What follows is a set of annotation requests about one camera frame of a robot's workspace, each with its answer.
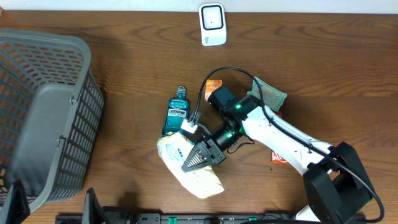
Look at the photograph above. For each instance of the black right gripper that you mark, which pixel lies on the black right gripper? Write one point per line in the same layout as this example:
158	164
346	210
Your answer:
217	155

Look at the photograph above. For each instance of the large white wet wipes pack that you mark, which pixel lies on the large white wet wipes pack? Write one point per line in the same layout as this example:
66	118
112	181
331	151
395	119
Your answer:
173	150

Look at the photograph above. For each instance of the teal Listerine mouthwash bottle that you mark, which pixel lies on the teal Listerine mouthwash bottle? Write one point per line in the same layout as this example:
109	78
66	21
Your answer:
178	110

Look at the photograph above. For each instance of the small orange box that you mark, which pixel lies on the small orange box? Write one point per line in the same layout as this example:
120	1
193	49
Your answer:
211	86

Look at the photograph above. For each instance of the red Top chocolate bar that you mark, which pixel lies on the red Top chocolate bar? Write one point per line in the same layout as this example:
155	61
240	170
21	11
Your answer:
277	159

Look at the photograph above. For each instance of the small teal wipes pack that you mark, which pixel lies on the small teal wipes pack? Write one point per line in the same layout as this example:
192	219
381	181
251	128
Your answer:
272	97

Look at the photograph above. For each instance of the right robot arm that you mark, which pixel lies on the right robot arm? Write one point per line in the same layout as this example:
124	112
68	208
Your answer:
336	183

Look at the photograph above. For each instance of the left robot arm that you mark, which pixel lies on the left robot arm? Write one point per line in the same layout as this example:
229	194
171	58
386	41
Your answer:
17	209

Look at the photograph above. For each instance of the white barcode scanner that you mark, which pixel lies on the white barcode scanner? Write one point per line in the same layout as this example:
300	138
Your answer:
212	24

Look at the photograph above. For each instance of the grey plastic shopping basket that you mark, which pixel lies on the grey plastic shopping basket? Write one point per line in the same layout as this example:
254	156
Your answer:
51	109

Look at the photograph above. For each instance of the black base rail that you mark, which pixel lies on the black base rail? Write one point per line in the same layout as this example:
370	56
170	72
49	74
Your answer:
123	216

